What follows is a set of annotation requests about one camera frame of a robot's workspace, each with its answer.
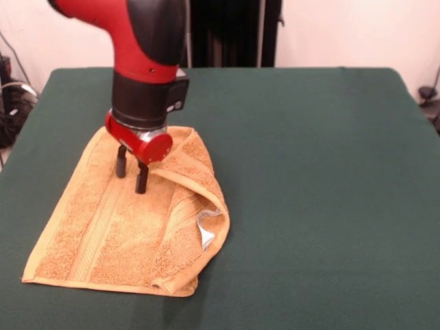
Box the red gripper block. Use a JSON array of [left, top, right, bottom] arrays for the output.
[[104, 109, 174, 195]]

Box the tan terry towel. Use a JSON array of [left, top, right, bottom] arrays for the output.
[[21, 125, 231, 298]]

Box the dark green table cloth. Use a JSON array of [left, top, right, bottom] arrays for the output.
[[0, 67, 440, 330]]

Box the black floor plug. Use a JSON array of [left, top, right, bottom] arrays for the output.
[[418, 85, 437, 104]]

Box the black and white cable bundle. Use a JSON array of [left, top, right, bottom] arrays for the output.
[[0, 78, 39, 149]]

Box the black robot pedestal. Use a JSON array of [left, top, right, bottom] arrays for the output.
[[178, 0, 286, 69]]

